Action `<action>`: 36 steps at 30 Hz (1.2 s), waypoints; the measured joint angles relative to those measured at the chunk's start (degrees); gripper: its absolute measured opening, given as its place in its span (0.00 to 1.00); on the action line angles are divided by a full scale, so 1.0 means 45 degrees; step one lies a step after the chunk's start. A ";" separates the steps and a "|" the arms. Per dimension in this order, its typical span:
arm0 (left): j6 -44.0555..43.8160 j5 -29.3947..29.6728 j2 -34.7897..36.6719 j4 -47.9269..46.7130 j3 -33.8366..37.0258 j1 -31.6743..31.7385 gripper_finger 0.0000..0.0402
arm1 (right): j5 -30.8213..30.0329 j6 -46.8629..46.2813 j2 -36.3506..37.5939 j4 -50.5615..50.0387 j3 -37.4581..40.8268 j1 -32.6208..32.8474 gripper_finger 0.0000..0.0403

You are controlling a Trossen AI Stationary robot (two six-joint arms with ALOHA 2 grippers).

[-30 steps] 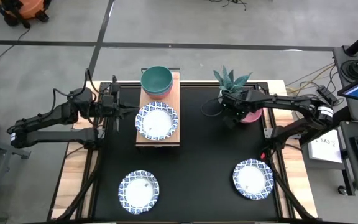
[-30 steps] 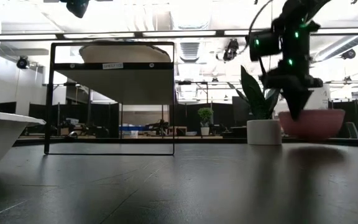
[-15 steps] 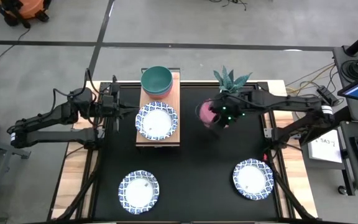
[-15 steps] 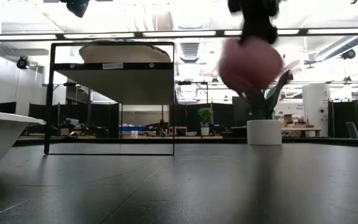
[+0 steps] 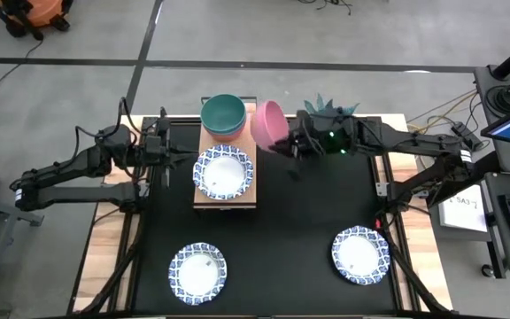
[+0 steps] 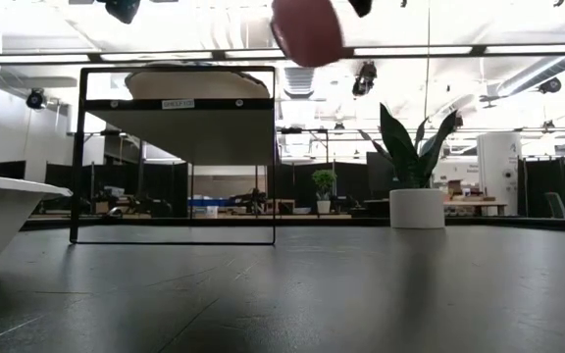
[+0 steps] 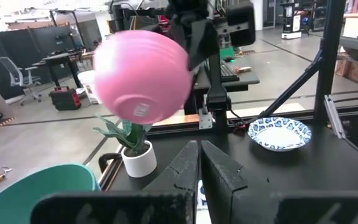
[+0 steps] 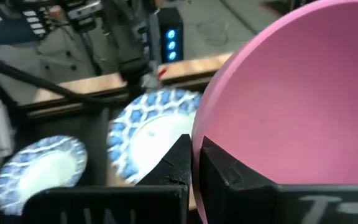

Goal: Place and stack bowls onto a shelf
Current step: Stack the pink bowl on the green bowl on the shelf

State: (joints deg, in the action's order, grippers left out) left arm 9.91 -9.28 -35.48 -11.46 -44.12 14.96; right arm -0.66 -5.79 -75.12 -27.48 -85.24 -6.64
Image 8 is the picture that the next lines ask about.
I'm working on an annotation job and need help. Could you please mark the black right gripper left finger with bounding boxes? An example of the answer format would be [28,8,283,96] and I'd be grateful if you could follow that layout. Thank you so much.
[22,133,193,224]

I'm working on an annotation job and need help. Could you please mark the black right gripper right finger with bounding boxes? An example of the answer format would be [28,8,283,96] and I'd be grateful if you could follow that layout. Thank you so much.
[198,136,358,224]

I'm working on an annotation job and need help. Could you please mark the pink bowl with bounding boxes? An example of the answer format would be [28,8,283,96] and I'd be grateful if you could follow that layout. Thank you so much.
[191,0,358,224]

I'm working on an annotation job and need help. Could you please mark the blue patterned white plate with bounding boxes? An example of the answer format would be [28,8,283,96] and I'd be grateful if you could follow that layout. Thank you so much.
[0,134,89,218]
[106,87,204,187]

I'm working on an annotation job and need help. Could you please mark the black computer tower blue lights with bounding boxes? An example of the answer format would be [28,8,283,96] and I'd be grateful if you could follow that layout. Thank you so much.
[157,6,185,64]

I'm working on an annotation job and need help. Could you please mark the silver metal bracket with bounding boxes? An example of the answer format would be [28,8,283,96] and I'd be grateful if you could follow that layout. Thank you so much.
[0,99,14,157]

